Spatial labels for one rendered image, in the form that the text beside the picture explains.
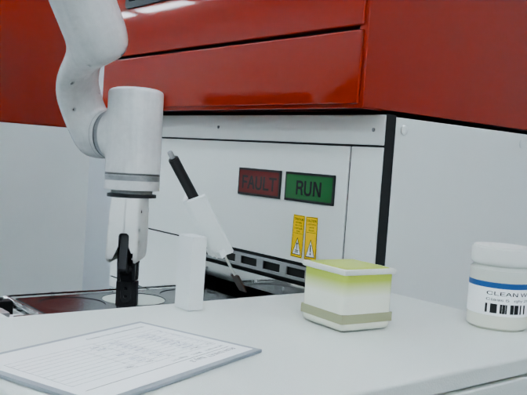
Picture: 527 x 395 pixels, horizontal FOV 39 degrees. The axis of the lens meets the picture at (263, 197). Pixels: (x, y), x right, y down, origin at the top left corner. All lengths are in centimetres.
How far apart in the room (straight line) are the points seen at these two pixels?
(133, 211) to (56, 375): 54
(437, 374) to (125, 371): 27
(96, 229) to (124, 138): 406
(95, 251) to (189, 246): 435
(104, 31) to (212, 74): 34
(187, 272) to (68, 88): 42
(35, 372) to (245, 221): 78
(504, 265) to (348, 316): 20
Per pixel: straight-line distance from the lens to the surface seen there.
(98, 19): 106
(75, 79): 114
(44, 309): 114
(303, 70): 116
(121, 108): 112
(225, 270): 136
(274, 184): 126
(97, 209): 515
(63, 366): 62
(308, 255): 120
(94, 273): 520
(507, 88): 135
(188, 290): 84
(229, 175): 137
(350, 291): 79
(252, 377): 62
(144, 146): 111
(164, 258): 156
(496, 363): 75
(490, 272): 89
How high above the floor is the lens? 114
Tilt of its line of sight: 3 degrees down
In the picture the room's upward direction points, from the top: 4 degrees clockwise
